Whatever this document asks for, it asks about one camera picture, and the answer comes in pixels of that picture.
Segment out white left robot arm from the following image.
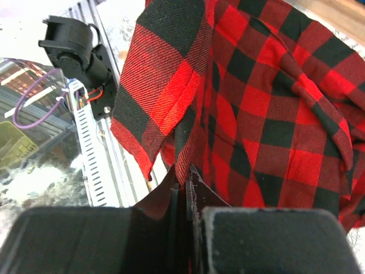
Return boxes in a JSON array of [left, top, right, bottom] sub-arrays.
[[38, 16, 118, 120]]

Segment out aluminium mounting rail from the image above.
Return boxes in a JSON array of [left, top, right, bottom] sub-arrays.
[[0, 0, 160, 208]]

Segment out wooden clothes rack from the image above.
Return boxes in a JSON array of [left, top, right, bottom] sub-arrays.
[[294, 0, 364, 46]]

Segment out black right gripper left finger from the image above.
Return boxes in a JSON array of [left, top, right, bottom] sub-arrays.
[[1, 168, 181, 273]]

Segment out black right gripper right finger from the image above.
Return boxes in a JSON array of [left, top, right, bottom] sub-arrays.
[[186, 167, 360, 273]]

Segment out red plaid shirt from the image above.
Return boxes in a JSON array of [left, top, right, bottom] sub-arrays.
[[111, 1, 364, 230]]

